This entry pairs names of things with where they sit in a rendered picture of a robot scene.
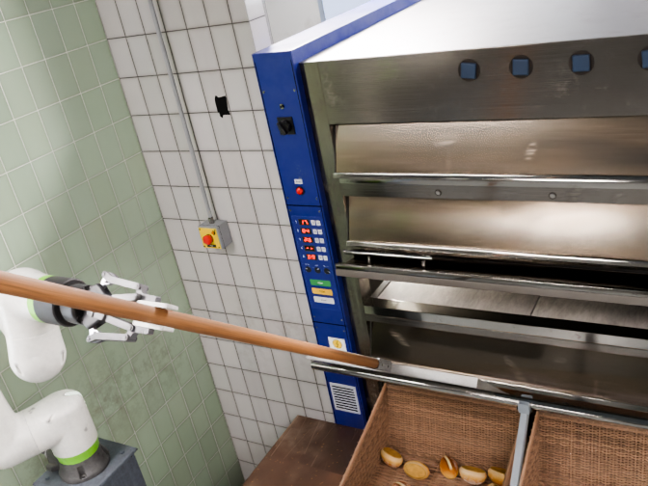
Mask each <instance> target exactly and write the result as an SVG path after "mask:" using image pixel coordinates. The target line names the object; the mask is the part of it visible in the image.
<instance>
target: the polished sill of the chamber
mask: <svg viewBox="0 0 648 486"><path fill-rule="evenodd" d="M364 313H365V314H372V315H380V316H387V317H394V318H402V319H410V320H417V321H425V322H432V323H440V324H447V325H455V326H463V327H470V328H477V329H485V330H493V331H501V332H507V333H515V334H523V335H531V336H539V337H545V338H560V339H568V340H575V341H582V342H590V343H598V344H605V345H613V346H620V347H628V348H635V349H643V350H648V329H640V328H633V327H624V326H615V325H607V324H599V323H590V322H581V321H573V320H565V319H556V318H548V317H539V316H531V315H522V314H514V313H505V312H497V311H488V310H472V309H464V308H455V307H447V306H438V305H430V304H422V303H413V302H404V301H395V300H388V299H379V298H369V299H368V300H367V301H366V303H365V304H364Z"/></svg>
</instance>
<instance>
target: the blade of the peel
mask: <svg viewBox="0 0 648 486"><path fill-rule="evenodd" d="M307 359H310V360H316V361H320V362H325V363H330V364H336V365H346V366H352V367H357V368H362V369H368V370H374V371H380V370H375V369H370V368H368V367H364V366H359V365H354V364H346V363H341V362H336V361H331V360H326V359H321V358H316V357H312V356H307ZM380 372H385V373H390V374H396V375H402V376H407V377H413V378H419V379H424V380H429V381H435V382H441V383H447V384H451V385H457V386H463V387H469V388H474V389H480V390H485V391H491V392H501V393H505V392H504V391H501V390H499V389H497V388H495V387H494V386H492V385H490V384H488V383H486V382H484V381H482V380H480V379H478V378H476V377H471V376H465V375H458V374H452V373H446V372H441V371H435V370H429V369H423V368H417V367H411V366H406V365H400V364H391V372H386V371H380Z"/></svg>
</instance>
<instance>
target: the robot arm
mask: <svg viewBox="0 0 648 486"><path fill-rule="evenodd" d="M9 273H14V274H17V275H21V276H25V277H30V278H34V279H38V280H42V281H47V282H51V283H54V284H62V285H66V286H70V287H75V288H79V289H83V290H87V291H91V292H95V293H99V294H103V295H108V296H112V297H116V298H120V299H124V300H128V301H132V302H137V303H141V304H145V305H149V306H154V307H158V308H161V309H166V310H173V311H178V306H174V305H170V304H164V303H160V302H161V298H160V297H158V296H154V295H148V293H147V291H148V290H149V287H148V286H147V285H144V284H141V283H134V282H131V281H127V280H124V279H120V278H119V277H118V276H117V275H116V274H114V273H110V272H107V271H103V272H102V274H101V276H102V278H103V279H102V281H101V282H100V283H96V284H94V285H90V284H85V283H84V282H83V281H81V280H79V279H74V278H68V277H60V276H52V275H47V274H44V273H42V272H41V271H39V270H36V269H33V268H28V267H21V268H16V269H14V270H11V271H9ZM113 284H118V285H122V286H125V287H129V288H133V289H136V293H131V294H114V295H112V293H111V292H110V290H109V289H108V287H107V285H113ZM106 322H108V323H110V324H113V325H115V326H118V327H120V328H123V329H125V330H127V333H126V334H111V333H101V331H98V330H97V328H99V327H100V326H102V325H103V324H105V323H106ZM78 324H79V325H84V326H85V327H86V328H87V329H89V331H90V335H89V336H87V342H92V343H101V342H103V341H106V340H108V341H124V342H136V341H137V336H138V335H139V334H145V335H153V333H154V329H156V330H161V331H166V332H171V333H172V332H173V331H174V328H170V327H165V326H160V325H154V324H149V323H145V322H139V321H134V320H133V323H131V322H129V321H126V320H124V319H121V318H118V317H116V316H111V315H106V314H101V313H96V312H91V311H86V310H78V309H73V308H68V307H63V306H58V305H54V304H49V303H44V302H40V301H35V300H30V299H25V298H20V297H15V296H11V295H6V294H1V293H0V330H1V331H2V332H3V334H4V335H5V337H6V342H7V347H8V355H9V362H10V366H11V369H12V370H13V372H14V374H15V375H16V376H18V377H19V378H20V379H22V380H24V381H27V382H31V383H40V382H45V381H47V380H50V379H51V378H53V377H55V376H56V375H57V374H58V373H59V372H60V371H61V369H62V368H63V366H64V364H65V362H66V358H67V350H66V347H65V344H64V341H63V338H62V334H61V331H60V327H59V326H63V327H74V326H76V325H78ZM40 453H42V454H44V455H45V457H46V458H47V460H48V464H47V465H46V468H47V470H48V471H49V472H52V473H53V472H55V471H59V476H60V477H61V479H62V480H63V481H64V482H65V483H67V484H79V483H83V482H86V481H89V480H91V479H93V478H95V477H96V476H98V475H99V474H100V473H102V472H103V471H104V470H105V468H106V467H107V466H108V464H109V462H110V458H111V456H110V452H109V450H108V448H107V447H106V446H104V445H102V444H101V443H100V442H99V440H98V434H97V431H96V429H95V425H94V422H93V420H92V417H91V415H90V413H89V410H88V408H87V405H86V403H85V401H84V399H83V396H82V395H81V393H80V392H78V391H75V390H61V391H55V392H53V393H51V394H50V395H48V396H47V397H45V398H43V399H42V400H40V401H39V402H37V403H35V404H33V405H32V406H30V407H28V408H26V409H24V410H22V411H20V412H18V413H15V412H14V411H13V409H12V408H11V406H10V405H9V403H8V401H7V400H6V398H5V396H4V395H3V393H2V392H1V390H0V470H4V469H9V468H11V467H14V466H16V465H18V464H20V463H22V462H24V461H26V460H28V459H30V458H32V457H34V456H36V455H38V454H40Z"/></svg>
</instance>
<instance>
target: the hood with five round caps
mask: <svg viewBox="0 0 648 486"><path fill-rule="evenodd" d="M317 63H318V68H319V73H320V79H321V84H322V89H323V94H324V99H325V104H326V109H327V115H328V120H329V124H345V123H377V122H442V121H475V120H509V119H542V118H574V117H607V116H640V115H648V35H636V36H625V37H613V38H601V39H590V40H567V41H556V42H544V43H533V44H521V45H509V46H498V47H486V48H475V49H463V50H451V51H440V52H428V53H417V54H405V55H393V56H382V57H370V58H359V59H347V60H335V61H324V62H317Z"/></svg>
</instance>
